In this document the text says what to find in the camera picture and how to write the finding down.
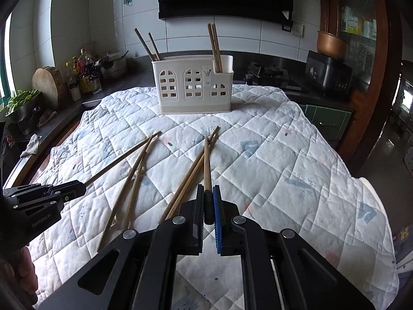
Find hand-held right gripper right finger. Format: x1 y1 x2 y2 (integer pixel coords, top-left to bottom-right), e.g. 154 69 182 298
212 185 376 310

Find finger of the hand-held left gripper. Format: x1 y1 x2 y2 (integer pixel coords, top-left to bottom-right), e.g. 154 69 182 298
3 180 86 198
16 189 86 212

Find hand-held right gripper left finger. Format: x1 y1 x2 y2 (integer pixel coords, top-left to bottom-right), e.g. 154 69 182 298
39 184 205 310

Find wooden chopstick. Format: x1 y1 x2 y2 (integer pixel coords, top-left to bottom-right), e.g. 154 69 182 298
97 136 154 253
134 27 159 62
127 136 160 230
85 131 162 186
207 24 219 72
158 126 220 224
148 32 162 61
164 133 219 222
204 136 213 192
211 24 223 72

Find white plastic utensil holder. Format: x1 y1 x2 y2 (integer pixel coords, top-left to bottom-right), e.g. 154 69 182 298
152 55 234 114

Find person's left hand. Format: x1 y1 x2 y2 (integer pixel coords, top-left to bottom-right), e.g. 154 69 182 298
0 247 37 301

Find grey dish cloth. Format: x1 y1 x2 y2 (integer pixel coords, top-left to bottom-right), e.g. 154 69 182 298
20 133 42 159

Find pink rag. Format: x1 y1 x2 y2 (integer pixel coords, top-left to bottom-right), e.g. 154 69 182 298
37 109 58 126

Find white quilted blanket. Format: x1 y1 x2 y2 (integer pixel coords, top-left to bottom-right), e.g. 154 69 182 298
27 84 399 310

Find steel bowl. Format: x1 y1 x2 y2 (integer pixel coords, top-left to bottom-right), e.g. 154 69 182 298
5 95 41 126

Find leafy green vegetables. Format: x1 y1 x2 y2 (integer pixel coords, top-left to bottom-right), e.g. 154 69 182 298
5 89 41 113

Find small white jar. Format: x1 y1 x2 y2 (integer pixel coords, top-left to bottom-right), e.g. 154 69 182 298
68 79 82 101

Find round wooden cutting board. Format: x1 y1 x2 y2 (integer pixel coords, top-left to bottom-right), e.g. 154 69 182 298
31 66 65 110

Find large oil bottle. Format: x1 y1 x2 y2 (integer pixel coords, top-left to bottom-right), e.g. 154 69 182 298
78 48 97 95

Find steel cooking pot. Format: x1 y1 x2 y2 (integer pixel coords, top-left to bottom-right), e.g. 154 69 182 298
97 51 130 80

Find window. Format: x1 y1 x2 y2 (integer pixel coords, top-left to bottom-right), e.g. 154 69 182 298
0 11 15 104

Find green cabinet door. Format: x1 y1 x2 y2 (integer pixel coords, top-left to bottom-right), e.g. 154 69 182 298
305 103 354 143

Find black gas stove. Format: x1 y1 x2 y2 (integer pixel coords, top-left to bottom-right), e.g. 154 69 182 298
243 61 310 91

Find black rice cooker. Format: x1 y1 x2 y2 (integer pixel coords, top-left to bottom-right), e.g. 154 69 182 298
305 50 354 97

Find copper pot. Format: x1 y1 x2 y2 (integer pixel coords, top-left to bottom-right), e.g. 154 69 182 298
316 30 351 60

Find green and white box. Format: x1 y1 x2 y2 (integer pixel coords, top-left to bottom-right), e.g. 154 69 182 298
342 6 360 34

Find wooden glass door cabinet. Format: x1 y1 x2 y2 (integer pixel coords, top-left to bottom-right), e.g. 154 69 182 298
318 0 404 175

